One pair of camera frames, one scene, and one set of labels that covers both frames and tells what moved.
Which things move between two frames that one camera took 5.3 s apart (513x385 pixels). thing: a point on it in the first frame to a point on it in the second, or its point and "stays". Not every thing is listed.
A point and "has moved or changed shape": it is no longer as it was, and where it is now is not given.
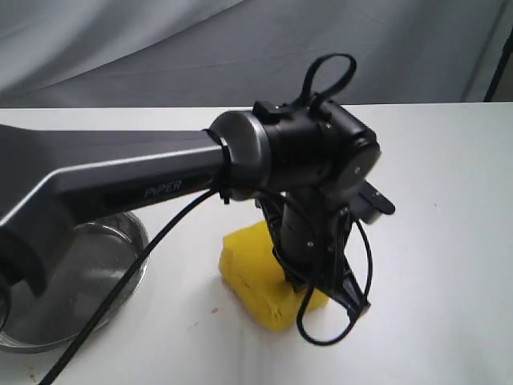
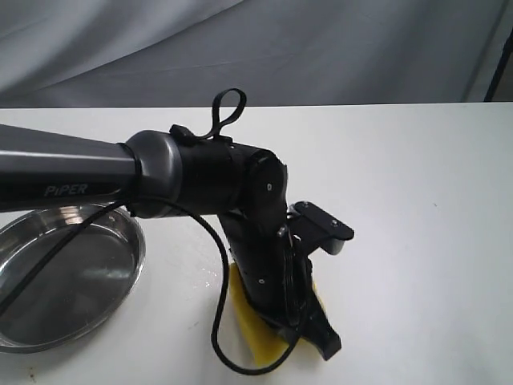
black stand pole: x=498 y=71 stays
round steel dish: x=98 y=257 stays
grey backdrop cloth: x=119 y=54 stays
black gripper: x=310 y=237 to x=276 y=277
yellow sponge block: x=252 y=275 has moved or changed shape
